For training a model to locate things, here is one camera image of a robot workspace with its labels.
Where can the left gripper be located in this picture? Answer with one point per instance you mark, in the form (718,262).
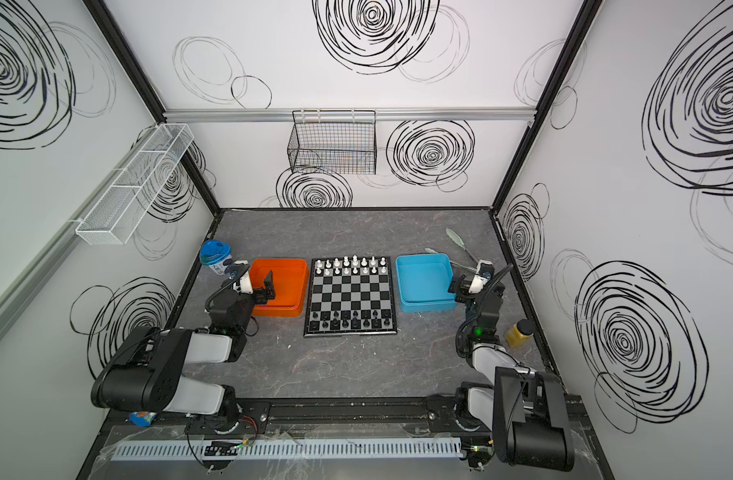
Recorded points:
(256,293)

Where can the candy packet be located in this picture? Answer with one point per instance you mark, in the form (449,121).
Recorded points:
(142,419)

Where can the chess board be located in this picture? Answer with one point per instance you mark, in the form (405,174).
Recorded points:
(350,296)

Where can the blue lidded cup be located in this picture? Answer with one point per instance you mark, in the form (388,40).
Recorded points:
(216,255)

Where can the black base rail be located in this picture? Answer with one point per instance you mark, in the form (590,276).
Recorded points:
(436,412)

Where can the white wire shelf basket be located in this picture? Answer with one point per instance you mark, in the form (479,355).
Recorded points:
(151,182)

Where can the yellow bottle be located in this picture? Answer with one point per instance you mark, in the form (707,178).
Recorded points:
(520,333)

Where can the black wire basket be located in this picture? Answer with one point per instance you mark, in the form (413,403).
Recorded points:
(339,141)

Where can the white cable duct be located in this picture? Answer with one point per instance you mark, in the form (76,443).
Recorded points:
(281,449)

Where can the blue tray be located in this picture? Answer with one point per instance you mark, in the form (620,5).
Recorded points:
(424,282)

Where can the orange tray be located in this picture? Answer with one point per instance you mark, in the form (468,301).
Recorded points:
(290,277)

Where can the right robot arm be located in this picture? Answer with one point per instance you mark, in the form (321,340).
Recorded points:
(524,409)

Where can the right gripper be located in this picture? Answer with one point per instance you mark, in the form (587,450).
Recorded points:
(476,293)

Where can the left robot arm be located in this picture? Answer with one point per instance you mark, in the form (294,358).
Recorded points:
(147,373)

